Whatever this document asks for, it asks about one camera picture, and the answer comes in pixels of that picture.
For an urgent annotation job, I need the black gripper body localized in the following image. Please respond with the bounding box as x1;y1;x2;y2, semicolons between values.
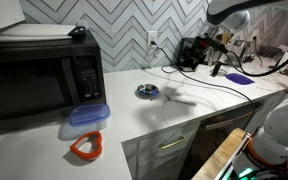
192;34;219;57

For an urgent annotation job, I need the small silver bowl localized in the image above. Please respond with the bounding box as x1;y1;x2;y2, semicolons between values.
136;83;161;99

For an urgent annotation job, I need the black coffee maker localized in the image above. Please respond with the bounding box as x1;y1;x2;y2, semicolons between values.
177;36;206;72

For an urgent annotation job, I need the glass coffee carafe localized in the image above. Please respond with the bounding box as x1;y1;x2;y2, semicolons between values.
211;61;231;78

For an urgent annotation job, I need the steel utensil holder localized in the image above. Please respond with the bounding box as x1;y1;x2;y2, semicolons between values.
231;39;252;65

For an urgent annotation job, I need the silver utensil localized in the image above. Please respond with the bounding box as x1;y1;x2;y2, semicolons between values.
163;93;198;107

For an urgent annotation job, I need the white paper towel roll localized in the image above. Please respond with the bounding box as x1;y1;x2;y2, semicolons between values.
278;50;288;72

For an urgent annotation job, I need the white drawer cabinet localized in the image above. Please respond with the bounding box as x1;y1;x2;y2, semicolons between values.
121;119;202;180

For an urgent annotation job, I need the clear container with blue lid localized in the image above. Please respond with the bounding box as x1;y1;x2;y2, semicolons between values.
57;102;112;141

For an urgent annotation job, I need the red heart cookie cutter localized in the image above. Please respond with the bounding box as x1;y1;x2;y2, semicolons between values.
69;130;104;161

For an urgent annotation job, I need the black microwave oven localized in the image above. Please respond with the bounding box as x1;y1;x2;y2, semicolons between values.
0;29;107;123

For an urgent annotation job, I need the white flat board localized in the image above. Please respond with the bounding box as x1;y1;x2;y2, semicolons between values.
0;22;77;43

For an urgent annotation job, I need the black appliance power cable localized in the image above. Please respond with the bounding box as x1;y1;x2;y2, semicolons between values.
150;40;185;75

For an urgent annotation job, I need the white wall outlet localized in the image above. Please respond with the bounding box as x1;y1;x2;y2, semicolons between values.
146;30;159;51
252;29;261;43

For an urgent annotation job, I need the thin black camera cable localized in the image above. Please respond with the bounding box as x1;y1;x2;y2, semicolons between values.
180;69;256;132

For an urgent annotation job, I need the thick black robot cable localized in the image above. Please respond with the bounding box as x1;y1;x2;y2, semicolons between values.
205;34;288;78

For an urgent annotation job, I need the dark dishwasher with steel handle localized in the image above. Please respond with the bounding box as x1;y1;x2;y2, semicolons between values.
178;93;287;180

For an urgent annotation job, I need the gold drawer handle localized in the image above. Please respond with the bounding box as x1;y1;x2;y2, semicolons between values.
158;135;187;151
153;156;181;173

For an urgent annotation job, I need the small black bracket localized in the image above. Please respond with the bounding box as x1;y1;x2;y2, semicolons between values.
67;25;88;39

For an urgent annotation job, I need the white wall cabinet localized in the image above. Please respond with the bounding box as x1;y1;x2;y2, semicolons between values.
0;0;26;36

